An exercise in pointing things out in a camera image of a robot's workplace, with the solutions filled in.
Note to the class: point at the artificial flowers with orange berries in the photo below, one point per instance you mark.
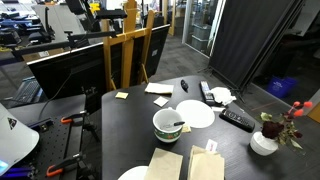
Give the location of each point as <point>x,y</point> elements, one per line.
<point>271,129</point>

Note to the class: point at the black tripod stand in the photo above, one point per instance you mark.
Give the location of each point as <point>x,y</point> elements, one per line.
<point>89,100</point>

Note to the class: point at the white mug with green band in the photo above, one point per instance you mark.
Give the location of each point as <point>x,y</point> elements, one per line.
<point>166,136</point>

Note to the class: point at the black office chair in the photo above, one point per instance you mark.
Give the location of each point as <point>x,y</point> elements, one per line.
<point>43,28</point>

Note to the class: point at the black fabric backdrop screen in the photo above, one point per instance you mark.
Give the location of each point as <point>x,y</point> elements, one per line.
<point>253,36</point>

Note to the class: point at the tan packet with text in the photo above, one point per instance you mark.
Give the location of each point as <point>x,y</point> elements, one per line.
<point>121,95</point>

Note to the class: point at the blue plastic bin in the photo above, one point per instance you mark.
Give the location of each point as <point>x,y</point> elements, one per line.
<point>281,86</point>

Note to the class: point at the orange and black bar clamp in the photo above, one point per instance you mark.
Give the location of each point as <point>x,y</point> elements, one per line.
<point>63,165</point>
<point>71,117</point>

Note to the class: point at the small white round paper disc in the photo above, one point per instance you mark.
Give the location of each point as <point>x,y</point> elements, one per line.
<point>135,174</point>

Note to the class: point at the pale yellow square packet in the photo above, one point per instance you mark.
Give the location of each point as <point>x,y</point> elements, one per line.
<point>161,101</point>

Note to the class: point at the crumpled white tissue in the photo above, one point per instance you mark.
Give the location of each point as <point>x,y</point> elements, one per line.
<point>221,95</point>

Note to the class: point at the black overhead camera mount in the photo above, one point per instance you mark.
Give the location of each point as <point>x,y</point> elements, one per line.
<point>111,14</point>

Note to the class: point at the small white paper packet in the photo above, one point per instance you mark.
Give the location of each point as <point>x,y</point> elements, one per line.
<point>218,109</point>

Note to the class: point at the large white round paper disc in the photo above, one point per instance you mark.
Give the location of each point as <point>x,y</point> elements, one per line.
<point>196,113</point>

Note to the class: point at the long black remote control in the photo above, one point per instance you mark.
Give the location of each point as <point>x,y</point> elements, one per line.
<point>206,93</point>

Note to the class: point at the white curved plastic shell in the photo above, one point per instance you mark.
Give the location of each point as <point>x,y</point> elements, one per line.
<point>16,140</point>

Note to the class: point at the grey storage bin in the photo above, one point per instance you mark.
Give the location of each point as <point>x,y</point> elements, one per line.
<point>199,44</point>
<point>201,31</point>

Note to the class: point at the small black curved remote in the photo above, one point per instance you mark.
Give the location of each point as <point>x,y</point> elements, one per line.
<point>184,84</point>

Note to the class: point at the wooden easel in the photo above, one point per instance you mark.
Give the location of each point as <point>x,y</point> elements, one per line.
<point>127,50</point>

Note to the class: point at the narrow black monitor panel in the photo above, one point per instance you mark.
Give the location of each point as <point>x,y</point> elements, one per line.
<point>156,50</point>

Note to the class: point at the large black monitor panel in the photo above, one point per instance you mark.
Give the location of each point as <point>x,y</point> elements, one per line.
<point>66,73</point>

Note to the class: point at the black keyboard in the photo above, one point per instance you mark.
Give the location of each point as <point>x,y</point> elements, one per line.
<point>26,90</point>

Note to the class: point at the small yellow sugar packet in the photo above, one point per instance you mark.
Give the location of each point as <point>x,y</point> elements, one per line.
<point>186,129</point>

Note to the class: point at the grey marker with black cap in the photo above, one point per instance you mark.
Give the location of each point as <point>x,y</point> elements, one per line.
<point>178,123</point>

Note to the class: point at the black perforated breadboard table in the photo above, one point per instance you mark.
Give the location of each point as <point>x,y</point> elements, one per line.
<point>56,143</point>

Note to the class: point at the black boom bar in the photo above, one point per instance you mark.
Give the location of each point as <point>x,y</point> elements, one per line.
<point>50,44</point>

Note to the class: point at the pink sweetener packet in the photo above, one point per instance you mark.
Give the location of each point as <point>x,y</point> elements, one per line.
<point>211,145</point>

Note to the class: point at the white ceramic vase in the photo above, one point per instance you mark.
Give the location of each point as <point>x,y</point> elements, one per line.
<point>261,146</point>

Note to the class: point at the short black remote control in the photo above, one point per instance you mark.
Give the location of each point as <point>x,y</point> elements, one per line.
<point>237,120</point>

